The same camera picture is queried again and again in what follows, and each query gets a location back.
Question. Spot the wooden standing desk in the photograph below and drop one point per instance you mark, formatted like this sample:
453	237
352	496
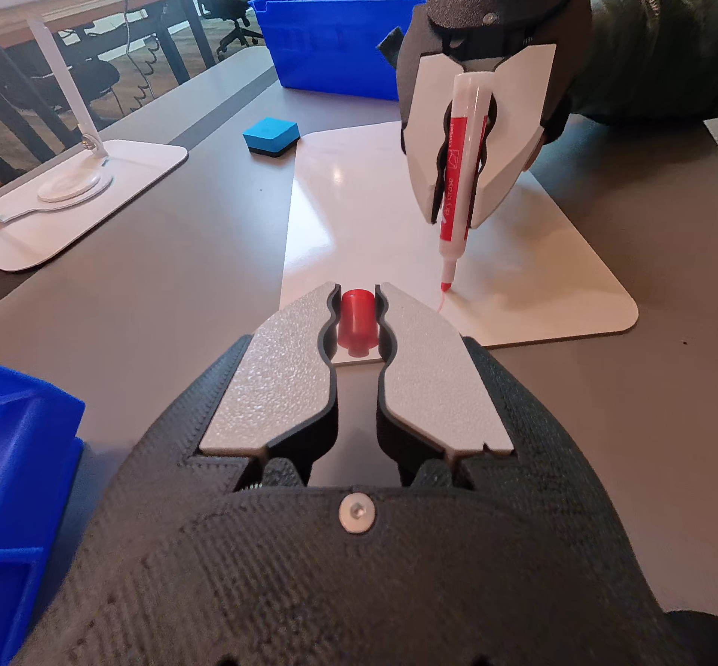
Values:
84	12

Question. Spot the black office chair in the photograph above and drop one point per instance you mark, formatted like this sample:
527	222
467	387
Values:
230	9
84	82

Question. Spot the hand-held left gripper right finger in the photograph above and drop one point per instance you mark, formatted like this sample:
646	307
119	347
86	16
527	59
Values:
443	385

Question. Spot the black desk frame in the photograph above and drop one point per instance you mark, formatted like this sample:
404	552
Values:
179	15

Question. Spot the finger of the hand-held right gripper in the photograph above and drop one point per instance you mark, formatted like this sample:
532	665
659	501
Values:
519	116
429	116

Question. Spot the red marker cap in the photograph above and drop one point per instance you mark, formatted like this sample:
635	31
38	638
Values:
358	318

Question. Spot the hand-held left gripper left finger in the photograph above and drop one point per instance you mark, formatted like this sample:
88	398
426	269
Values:
269	385

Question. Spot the white metal document stand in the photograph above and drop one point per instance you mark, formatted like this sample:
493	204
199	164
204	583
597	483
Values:
129	183

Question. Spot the small white whiteboard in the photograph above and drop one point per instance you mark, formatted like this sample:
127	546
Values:
533	284

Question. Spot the red whiteboard marker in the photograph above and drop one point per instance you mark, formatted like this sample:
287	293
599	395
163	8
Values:
463	144

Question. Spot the blue plastic bin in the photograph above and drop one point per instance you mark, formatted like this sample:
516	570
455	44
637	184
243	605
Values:
336	43
33	481

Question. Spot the person's right forearm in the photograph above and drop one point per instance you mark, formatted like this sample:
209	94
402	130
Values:
645	32

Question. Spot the person's right hand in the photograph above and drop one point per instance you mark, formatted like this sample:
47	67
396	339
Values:
555	122

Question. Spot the blue foam eraser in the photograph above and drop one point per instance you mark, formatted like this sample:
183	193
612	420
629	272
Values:
269	136

